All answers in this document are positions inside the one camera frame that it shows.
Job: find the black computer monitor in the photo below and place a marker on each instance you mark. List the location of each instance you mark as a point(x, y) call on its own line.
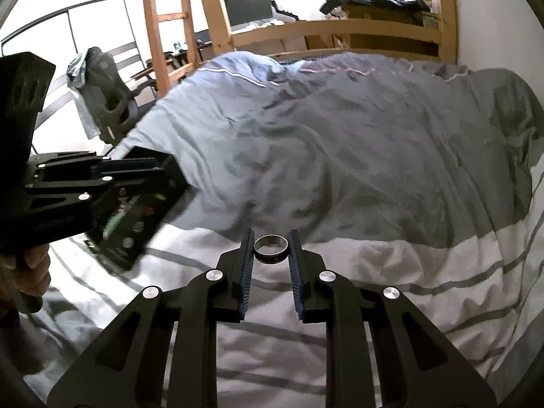
point(248, 6)

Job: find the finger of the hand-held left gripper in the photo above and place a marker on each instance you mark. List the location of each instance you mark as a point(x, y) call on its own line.
point(136, 164)
point(63, 212)

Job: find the black rectangular box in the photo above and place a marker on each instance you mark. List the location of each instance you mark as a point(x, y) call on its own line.
point(144, 242)

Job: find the person's left hand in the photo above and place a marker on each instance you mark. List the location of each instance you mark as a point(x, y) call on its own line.
point(34, 267)

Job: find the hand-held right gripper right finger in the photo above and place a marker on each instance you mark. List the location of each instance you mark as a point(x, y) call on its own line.
point(296, 272)

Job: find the wooden loft bed frame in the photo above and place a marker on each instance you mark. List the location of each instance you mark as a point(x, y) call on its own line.
point(216, 17)

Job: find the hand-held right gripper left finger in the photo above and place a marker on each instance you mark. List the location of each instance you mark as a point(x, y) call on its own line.
point(246, 272)

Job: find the wooden ladder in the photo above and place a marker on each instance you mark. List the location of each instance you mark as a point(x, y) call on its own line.
point(155, 51)

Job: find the light blue shirt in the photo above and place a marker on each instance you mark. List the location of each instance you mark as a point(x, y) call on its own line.
point(85, 106)

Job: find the black office chair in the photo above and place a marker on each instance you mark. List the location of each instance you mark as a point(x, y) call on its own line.
point(108, 102)

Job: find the wooden folding side table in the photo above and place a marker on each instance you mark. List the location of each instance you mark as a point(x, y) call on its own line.
point(178, 57)

